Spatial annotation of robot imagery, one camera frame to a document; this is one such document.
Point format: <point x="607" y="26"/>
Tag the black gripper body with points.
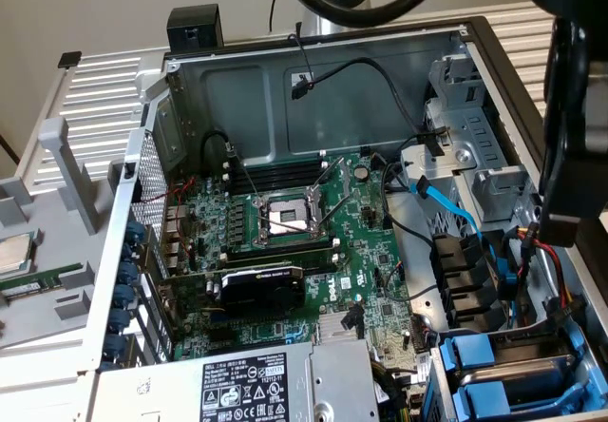
<point x="565" y="132"/>

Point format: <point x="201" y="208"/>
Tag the hard disk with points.
<point x="522" y="372"/>

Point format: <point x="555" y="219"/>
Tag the empty blue disk carrier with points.
<point x="484" y="398"/>

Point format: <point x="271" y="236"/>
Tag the grey metal disk bay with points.
<point x="442" y="389"/>

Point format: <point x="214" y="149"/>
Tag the silver metal drive cage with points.
<point x="475" y="122"/>

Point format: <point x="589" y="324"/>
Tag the coin cell battery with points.
<point x="362" y="172"/>

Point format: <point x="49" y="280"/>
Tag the thin metal locking lever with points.
<point x="327" y="172"/>
<point x="244" y="175"/>

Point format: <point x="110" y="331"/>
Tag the black wide connector plug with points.
<point x="420" y="334"/>

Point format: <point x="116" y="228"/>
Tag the metal socket cover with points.
<point x="314" y="205"/>

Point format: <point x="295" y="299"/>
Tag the green Dell motherboard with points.
<point x="375" y="327"/>

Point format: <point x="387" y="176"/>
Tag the black RAM slot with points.
<point x="285" y="174"/>
<point x="285" y="186"/>
<point x="285" y="180"/>
<point x="285" y="167"/>
<point x="285" y="246"/>

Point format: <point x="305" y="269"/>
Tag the CPU socket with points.
<point x="285" y="215"/>

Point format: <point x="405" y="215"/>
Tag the silver chipset heatsink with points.
<point x="330" y="329"/>

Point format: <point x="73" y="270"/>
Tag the open grey PC case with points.
<point x="237" y="108"/>

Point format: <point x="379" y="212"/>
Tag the black graphics card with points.
<point x="266" y="293"/>

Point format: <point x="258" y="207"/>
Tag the black plastic clamp block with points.
<point x="195" y="27"/>

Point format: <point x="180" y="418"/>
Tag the silver power supply unit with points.
<point x="180" y="384"/>

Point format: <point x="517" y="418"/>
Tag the small black end cap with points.
<point x="69" y="59"/>

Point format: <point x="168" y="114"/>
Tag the grey plastic parts rack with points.
<point x="66" y="251"/>

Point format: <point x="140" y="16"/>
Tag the green RAM stick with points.
<point x="47" y="277"/>

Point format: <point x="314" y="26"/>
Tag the silver CPU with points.
<point x="12" y="255"/>

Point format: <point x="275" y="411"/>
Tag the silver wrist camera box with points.
<point x="598" y="113"/>

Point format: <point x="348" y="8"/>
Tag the black plastic finned bracket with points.
<point x="456" y="260"/>

